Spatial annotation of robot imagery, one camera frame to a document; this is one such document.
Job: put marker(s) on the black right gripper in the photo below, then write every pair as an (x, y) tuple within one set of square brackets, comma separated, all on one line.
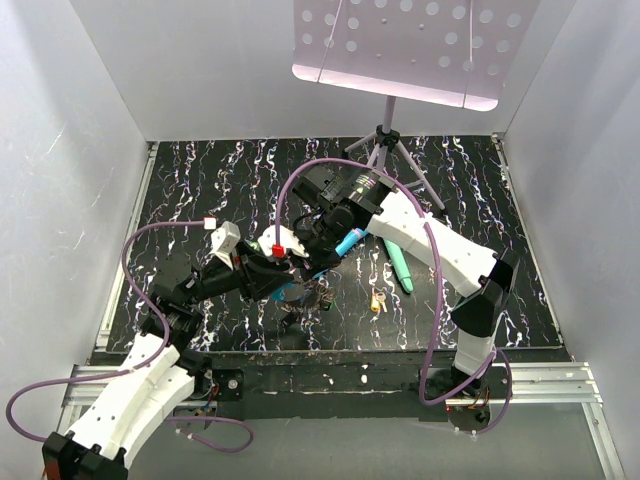
[(314, 263)]

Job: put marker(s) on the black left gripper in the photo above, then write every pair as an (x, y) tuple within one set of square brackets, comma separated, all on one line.
[(272, 274)]

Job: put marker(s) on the orange capped key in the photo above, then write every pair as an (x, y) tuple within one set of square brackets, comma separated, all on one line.
[(378, 302)]

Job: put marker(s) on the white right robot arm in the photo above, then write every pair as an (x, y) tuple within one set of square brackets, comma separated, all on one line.
[(372, 201)]

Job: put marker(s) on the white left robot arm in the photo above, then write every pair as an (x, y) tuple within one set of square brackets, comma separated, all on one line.
[(161, 371)]

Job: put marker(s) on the green toy microphone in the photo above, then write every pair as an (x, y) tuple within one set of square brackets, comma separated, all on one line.
[(400, 266)]

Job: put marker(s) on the pink perforated music stand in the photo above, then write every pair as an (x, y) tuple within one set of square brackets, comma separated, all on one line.
[(452, 53)]

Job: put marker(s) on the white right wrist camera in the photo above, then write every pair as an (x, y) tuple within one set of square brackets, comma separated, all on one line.
[(277, 243)]

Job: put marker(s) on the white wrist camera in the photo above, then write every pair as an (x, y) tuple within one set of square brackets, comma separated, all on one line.
[(224, 239), (277, 243)]

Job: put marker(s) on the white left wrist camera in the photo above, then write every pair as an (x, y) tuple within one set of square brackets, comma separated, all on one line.
[(224, 239)]

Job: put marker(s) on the black table front rail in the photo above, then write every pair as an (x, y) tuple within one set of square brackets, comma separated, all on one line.
[(318, 385)]

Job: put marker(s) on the aluminium frame left rail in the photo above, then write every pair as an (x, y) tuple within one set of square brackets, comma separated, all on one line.
[(70, 413)]

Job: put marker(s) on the aluminium frame rail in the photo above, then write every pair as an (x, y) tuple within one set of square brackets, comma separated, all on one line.
[(555, 426), (70, 413)]

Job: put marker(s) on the aluminium frame right rail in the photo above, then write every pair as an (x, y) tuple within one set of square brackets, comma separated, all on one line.
[(555, 426)]

